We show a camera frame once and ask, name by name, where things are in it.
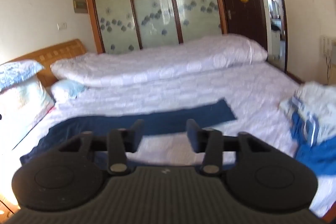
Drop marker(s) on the grey wall panel box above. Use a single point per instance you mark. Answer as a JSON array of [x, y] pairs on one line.
[[80, 4]]

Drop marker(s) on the wooden wardrobe with glass doors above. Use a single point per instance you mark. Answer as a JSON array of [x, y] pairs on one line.
[[152, 3]]

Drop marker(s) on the small light blue pillow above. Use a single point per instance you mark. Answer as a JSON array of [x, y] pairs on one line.
[[67, 90]]

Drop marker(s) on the large floral pillow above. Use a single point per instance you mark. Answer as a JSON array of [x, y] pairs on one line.
[[21, 108]]

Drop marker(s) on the dark brown door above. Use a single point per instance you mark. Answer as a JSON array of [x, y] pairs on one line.
[[241, 19]]

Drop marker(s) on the white and blue clothes pile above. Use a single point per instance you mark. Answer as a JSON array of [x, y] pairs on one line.
[[317, 98]]

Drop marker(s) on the blue patterned pillow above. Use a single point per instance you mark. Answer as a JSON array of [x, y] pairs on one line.
[[18, 71]]

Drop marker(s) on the bright blue garment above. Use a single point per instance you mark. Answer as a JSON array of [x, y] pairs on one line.
[[317, 155]]

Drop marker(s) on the folded white quilt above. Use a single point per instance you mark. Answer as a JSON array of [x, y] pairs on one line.
[[168, 61]]

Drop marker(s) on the wooden nightstand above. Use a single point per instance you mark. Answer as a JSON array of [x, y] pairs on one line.
[[5, 209]]

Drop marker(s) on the navy blue pants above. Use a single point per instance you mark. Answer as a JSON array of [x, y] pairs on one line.
[[168, 121]]

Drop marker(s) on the wooden headboard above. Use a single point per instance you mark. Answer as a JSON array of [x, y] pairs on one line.
[[60, 52]]

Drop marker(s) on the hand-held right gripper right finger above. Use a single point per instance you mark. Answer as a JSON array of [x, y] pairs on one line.
[[193, 134]]

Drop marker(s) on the bed with white sheet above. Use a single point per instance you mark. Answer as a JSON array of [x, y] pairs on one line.
[[210, 87]]

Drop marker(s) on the white wall switch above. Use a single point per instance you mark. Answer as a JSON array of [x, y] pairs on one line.
[[62, 26]]

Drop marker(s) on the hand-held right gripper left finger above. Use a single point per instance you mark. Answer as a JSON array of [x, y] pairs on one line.
[[138, 132]]

